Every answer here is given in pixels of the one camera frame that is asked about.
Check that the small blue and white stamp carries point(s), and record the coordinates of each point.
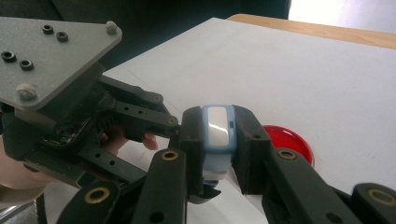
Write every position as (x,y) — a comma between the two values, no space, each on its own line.
(218,130)

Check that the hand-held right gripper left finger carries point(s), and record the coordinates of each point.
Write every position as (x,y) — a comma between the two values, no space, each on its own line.
(194,133)

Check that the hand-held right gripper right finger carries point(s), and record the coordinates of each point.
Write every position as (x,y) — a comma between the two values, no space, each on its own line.
(249,146)

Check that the wooden table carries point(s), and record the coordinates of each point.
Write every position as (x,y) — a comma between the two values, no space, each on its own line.
(311,29)

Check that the dark curtain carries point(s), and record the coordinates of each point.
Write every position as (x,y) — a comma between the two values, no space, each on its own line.
(155,18)

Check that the round red ink pad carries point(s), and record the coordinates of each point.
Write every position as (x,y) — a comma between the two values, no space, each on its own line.
(289,140)

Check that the white board table cover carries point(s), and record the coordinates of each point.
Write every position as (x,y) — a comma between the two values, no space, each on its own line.
(280,77)

